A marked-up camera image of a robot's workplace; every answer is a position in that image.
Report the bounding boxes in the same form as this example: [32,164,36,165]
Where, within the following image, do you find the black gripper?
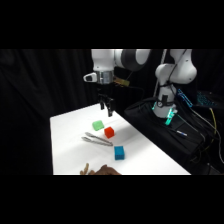
[96,82,116,118]

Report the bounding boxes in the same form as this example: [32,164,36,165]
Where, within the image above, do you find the green cube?
[92,120,105,131]

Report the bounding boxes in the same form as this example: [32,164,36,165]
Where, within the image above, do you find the red cube block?
[103,126,116,139]

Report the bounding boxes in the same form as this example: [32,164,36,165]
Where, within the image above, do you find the metal tongs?
[81,131,114,147]

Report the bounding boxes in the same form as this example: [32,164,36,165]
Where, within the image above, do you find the blue cube block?
[113,145,126,161]

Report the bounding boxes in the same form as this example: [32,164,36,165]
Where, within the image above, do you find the grey vertical pole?
[153,49,168,100]

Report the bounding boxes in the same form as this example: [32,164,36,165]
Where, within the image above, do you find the brown toy object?
[79,162,122,176]

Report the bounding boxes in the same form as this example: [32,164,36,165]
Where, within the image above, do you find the black robot stand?
[123,97,224,176]

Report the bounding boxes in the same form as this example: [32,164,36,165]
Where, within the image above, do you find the black curtain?
[0,49,224,176]

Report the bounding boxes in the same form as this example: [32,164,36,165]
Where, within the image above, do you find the tan wrist cable connector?
[112,76,130,88]

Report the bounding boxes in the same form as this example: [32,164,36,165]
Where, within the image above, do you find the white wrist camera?
[82,72,99,83]

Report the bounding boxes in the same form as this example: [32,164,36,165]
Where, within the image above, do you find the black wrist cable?
[127,83,157,101]

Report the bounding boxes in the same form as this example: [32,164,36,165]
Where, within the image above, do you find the blue cable bundle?
[177,88,194,108]

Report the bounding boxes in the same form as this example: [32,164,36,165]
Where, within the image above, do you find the yellow cable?
[199,107,218,154]

